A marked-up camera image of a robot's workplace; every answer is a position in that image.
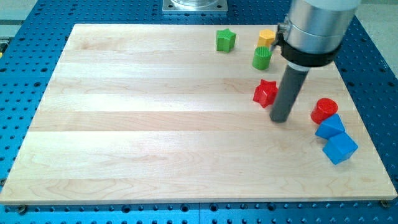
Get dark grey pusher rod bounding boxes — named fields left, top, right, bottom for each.
left=270, top=62, right=309, bottom=123

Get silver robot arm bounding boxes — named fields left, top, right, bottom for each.
left=270, top=0, right=361, bottom=123

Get red star block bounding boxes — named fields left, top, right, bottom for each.
left=252, top=79, right=278, bottom=108

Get green star block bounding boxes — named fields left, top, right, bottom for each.
left=216, top=29, right=236, bottom=52

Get green cylinder block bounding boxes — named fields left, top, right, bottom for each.
left=252, top=46, right=272, bottom=70

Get red cylinder block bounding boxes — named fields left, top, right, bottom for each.
left=310, top=98, right=338, bottom=124

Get yellow hexagon block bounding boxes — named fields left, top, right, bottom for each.
left=257, top=29, right=275, bottom=48

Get blue triangle block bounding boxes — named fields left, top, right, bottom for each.
left=315, top=114, right=345, bottom=139

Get blue cube block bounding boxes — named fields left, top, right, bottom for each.
left=323, top=133, right=358, bottom=165

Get wooden board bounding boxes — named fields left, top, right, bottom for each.
left=1, top=24, right=397, bottom=205

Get black clamp ring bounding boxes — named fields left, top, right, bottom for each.
left=273, top=30, right=342, bottom=68

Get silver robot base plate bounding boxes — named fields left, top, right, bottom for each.
left=162, top=0, right=228, bottom=12

